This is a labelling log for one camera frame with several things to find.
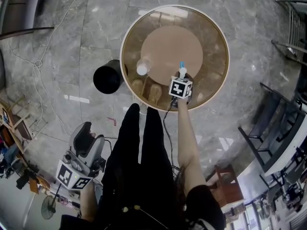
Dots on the person's left shoe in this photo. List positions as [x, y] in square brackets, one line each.
[138, 87]

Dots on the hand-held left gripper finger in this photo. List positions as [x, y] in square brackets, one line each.
[98, 150]
[78, 138]

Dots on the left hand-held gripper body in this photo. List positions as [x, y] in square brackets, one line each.
[64, 175]

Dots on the red paper scrap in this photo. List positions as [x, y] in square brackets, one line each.
[112, 120]

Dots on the black metal rack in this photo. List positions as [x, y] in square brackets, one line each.
[266, 114]

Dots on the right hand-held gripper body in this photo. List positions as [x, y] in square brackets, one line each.
[178, 87]

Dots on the person's right forearm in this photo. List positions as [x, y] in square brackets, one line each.
[189, 140]

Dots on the steel bar rack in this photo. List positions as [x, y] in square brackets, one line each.
[293, 25]

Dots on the person's left forearm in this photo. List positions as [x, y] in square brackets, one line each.
[88, 200]

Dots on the person's right shoe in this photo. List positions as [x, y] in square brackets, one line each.
[155, 93]

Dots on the person's shoe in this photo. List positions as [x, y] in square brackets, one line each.
[155, 93]
[138, 87]

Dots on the brown wooden stool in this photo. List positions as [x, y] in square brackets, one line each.
[227, 188]

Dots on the black standing fan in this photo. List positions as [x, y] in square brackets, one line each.
[48, 207]

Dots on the person's black clothing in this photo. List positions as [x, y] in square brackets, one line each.
[134, 164]

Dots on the clear plastic bottle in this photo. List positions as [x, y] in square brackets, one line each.
[142, 69]

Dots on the black round bin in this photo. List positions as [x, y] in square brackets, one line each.
[105, 78]

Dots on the wooden frame chair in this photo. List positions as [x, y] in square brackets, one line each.
[22, 128]

